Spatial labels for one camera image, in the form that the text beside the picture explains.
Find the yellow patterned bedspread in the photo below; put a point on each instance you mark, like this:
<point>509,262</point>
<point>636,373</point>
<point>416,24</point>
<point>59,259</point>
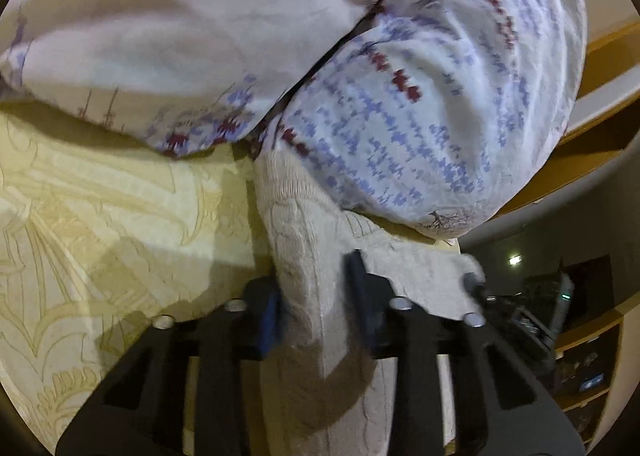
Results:
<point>110,216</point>

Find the white blue floral pillow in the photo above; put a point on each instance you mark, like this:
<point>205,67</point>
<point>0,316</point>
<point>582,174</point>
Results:
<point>440,126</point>

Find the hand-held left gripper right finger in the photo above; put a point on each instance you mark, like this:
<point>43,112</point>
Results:
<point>361,298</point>

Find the wooden shelf unit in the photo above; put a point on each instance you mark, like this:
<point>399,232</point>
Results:
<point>610,101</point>

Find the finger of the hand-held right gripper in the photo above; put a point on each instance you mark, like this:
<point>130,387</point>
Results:
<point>476,286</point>

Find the pink floral pillow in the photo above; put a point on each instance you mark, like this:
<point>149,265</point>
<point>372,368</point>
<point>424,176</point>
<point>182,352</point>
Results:
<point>175,26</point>

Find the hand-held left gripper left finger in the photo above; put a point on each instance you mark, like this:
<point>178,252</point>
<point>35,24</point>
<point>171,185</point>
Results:
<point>270,323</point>

